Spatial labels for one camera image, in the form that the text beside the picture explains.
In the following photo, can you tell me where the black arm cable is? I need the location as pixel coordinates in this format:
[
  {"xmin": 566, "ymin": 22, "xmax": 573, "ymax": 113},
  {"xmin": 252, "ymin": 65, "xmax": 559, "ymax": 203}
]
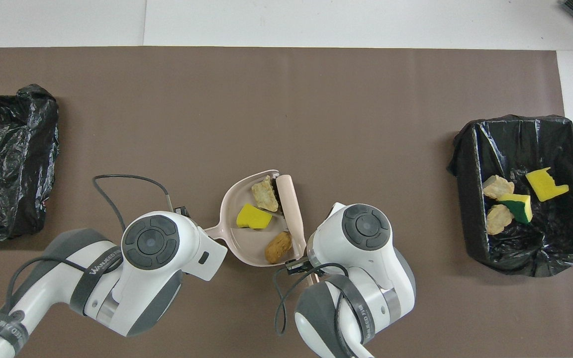
[
  {"xmin": 0, "ymin": 174, "xmax": 188, "ymax": 358},
  {"xmin": 273, "ymin": 263, "xmax": 362, "ymax": 358}
]

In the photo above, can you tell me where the small yellow green sponge piece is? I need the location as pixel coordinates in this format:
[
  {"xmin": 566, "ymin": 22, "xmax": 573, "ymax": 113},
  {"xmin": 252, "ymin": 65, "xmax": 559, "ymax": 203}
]
[{"xmin": 496, "ymin": 193, "xmax": 533, "ymax": 224}]

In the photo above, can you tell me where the brown bread roll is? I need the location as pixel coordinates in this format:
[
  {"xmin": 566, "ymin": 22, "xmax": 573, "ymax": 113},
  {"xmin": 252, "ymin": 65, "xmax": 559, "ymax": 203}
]
[{"xmin": 265, "ymin": 231, "xmax": 293, "ymax": 264}]

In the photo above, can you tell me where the croissant piece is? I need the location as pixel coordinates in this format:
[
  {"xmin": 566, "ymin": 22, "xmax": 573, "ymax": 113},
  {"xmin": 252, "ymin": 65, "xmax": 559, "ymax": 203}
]
[
  {"xmin": 486, "ymin": 204, "xmax": 514, "ymax": 235},
  {"xmin": 482, "ymin": 175, "xmax": 515, "ymax": 199}
]

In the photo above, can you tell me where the pink plastic dustpan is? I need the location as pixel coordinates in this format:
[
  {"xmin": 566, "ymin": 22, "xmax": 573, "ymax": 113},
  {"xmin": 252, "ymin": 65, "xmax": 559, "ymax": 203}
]
[{"xmin": 203, "ymin": 171, "xmax": 307, "ymax": 268}]

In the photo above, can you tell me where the brown table mat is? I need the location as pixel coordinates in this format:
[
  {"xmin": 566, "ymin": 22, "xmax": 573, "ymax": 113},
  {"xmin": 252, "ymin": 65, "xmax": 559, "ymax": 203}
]
[{"xmin": 0, "ymin": 47, "xmax": 573, "ymax": 358}]

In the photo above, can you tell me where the pink brush with black bristles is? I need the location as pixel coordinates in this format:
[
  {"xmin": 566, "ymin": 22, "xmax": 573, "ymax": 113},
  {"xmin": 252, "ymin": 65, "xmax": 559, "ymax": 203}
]
[{"xmin": 273, "ymin": 174, "xmax": 320, "ymax": 285}]

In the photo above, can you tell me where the beige bread chunk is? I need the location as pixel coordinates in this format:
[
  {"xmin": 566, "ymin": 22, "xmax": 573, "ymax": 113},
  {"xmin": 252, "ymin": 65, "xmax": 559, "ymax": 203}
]
[{"xmin": 251, "ymin": 176, "xmax": 280, "ymax": 213}]

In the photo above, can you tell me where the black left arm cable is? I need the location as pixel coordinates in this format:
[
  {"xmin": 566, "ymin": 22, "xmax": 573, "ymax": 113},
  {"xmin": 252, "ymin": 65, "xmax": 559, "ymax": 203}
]
[{"xmin": 0, "ymin": 174, "xmax": 188, "ymax": 358}]

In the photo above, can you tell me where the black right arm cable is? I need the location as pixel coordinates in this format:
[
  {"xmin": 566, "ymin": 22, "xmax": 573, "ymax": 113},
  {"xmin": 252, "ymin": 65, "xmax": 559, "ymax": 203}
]
[{"xmin": 273, "ymin": 263, "xmax": 362, "ymax": 358}]

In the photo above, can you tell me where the notched yellow sponge piece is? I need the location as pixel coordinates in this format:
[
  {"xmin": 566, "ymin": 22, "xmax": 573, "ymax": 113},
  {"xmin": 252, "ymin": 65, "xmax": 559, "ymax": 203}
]
[{"xmin": 525, "ymin": 167, "xmax": 570, "ymax": 202}]

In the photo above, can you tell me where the black bag lined bin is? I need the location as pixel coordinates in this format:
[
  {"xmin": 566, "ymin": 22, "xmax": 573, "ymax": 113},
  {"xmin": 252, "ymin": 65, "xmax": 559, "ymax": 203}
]
[
  {"xmin": 447, "ymin": 114, "xmax": 573, "ymax": 278},
  {"xmin": 0, "ymin": 84, "xmax": 61, "ymax": 242}
]

